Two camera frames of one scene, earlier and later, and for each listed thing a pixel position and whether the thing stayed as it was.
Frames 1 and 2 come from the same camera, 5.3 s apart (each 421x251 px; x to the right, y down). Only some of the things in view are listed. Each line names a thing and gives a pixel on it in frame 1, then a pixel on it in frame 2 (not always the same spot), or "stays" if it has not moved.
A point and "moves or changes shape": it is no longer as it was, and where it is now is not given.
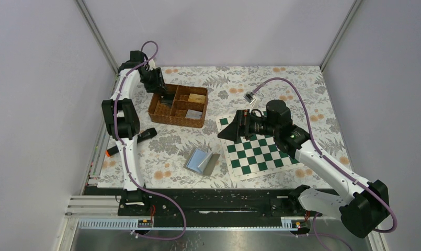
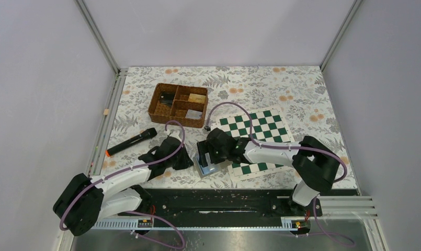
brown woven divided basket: [186, 106] stays
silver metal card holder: [202, 161] moves or changes shape
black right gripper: [240, 126] to [205, 146]
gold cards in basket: [196, 98] stays
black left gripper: [158, 83] to [186, 161]
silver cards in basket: [193, 114] stays
